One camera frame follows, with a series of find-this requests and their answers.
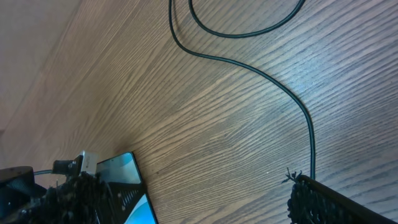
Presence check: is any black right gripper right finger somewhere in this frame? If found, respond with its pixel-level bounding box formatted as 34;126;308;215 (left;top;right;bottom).
283;172;397;224

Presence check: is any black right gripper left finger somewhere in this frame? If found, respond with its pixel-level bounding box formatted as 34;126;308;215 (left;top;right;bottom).
1;172;106;224

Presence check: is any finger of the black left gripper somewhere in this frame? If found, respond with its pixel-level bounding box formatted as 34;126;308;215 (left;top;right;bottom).
104;182;145;223

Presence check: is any blue Galaxy smartphone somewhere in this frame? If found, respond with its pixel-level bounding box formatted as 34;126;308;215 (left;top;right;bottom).
97;152;158;224

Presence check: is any black USB charging cable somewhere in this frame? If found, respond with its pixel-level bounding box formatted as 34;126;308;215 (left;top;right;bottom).
167;0;317;181

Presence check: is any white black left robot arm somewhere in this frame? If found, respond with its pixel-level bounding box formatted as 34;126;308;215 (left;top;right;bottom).
1;153;156;223

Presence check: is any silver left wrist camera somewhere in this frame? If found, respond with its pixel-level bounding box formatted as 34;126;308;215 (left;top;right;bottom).
80;151;98;175

